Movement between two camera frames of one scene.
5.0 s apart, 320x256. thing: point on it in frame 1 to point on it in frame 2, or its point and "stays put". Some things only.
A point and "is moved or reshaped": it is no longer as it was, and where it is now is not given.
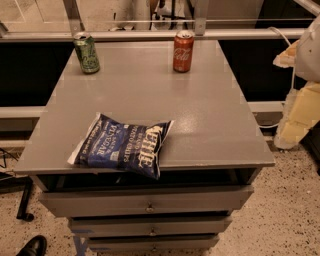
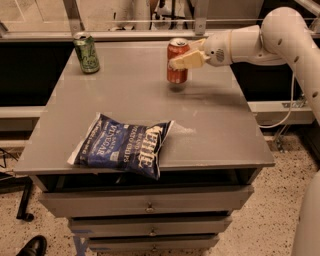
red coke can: [183, 51] is moved or reshaped
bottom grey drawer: [152, 243] stays put
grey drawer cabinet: [209, 164] stays put
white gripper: [309, 53] to [217, 50]
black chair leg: [10, 183] stays put
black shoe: [37, 246] stays put
